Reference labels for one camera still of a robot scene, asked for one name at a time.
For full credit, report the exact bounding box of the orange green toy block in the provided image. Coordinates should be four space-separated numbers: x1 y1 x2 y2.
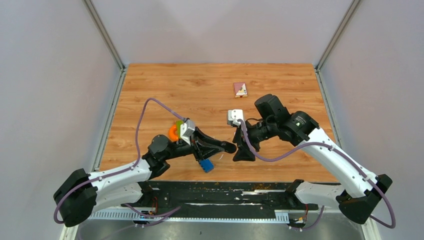
168 120 184 142

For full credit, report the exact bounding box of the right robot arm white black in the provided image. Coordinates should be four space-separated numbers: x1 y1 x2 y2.
227 94 393 225

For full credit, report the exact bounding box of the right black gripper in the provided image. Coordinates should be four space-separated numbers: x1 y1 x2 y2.
231 118 276 161

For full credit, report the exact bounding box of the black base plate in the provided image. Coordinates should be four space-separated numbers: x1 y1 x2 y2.
131 181 319 219

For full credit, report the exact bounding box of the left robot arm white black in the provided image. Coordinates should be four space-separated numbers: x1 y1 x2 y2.
53 127 237 227

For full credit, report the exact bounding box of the red white card box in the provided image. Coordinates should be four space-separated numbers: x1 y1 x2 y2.
233 82 248 98

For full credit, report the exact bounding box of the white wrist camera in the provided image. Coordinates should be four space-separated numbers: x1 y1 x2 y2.
227 109 245 127
179 118 196 146

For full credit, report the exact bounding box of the slotted white cable duct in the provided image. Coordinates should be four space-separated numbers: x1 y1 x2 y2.
89 208 290 223

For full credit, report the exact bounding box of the blue toy brick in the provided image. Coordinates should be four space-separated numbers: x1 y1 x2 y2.
198 159 215 173

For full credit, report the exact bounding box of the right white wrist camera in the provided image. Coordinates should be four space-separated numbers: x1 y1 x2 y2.
227 109 245 127

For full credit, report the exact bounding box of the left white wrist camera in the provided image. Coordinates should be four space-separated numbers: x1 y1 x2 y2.
179 118 196 146

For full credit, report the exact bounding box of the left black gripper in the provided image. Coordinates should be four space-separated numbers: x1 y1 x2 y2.
163 126 225 163

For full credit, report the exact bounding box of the black earbud case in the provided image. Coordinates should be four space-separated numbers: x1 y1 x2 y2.
221 141 237 154

